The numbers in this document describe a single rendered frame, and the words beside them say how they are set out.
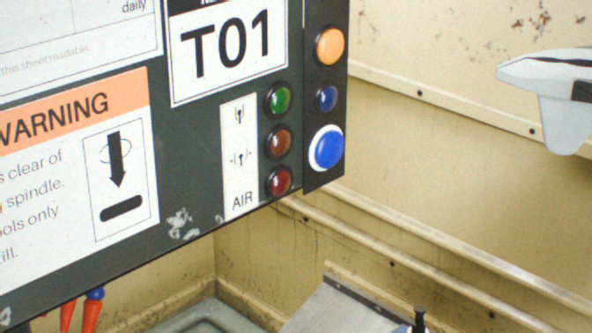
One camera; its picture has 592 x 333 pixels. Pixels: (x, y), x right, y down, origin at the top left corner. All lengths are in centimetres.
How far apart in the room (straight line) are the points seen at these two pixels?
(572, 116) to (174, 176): 26
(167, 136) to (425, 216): 111
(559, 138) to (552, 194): 84
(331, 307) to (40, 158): 139
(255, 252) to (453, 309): 57
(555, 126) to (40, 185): 32
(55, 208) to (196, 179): 10
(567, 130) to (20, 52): 34
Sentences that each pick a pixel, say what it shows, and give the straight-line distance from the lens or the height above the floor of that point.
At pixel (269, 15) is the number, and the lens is 55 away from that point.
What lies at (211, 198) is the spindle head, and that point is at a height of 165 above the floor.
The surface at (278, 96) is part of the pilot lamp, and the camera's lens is 57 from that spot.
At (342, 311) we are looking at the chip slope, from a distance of 181.
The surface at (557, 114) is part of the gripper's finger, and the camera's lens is 58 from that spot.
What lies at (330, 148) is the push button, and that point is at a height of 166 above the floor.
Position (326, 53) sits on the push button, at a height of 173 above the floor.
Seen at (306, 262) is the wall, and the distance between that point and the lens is 190.
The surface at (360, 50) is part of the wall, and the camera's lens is 156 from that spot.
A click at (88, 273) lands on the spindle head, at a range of 53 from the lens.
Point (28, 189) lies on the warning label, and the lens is 48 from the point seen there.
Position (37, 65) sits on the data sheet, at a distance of 46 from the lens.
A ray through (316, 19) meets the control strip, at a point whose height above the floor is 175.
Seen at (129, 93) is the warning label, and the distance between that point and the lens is 50.
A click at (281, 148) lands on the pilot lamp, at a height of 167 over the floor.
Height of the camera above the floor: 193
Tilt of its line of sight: 28 degrees down
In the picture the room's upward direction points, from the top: straight up
